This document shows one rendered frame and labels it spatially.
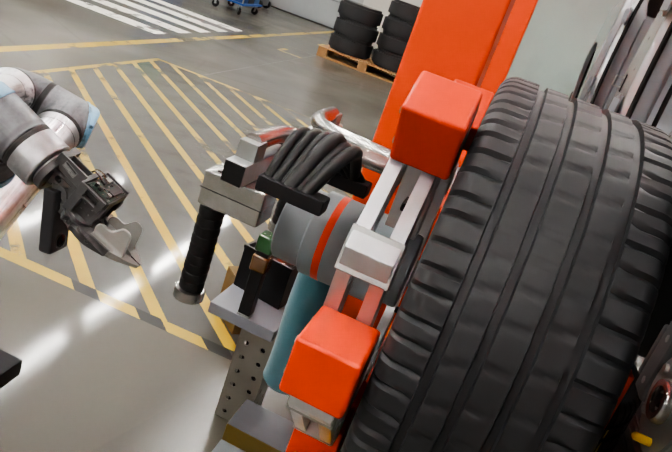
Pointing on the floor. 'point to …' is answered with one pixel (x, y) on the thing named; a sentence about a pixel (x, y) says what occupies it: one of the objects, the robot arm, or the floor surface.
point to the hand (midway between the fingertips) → (131, 263)
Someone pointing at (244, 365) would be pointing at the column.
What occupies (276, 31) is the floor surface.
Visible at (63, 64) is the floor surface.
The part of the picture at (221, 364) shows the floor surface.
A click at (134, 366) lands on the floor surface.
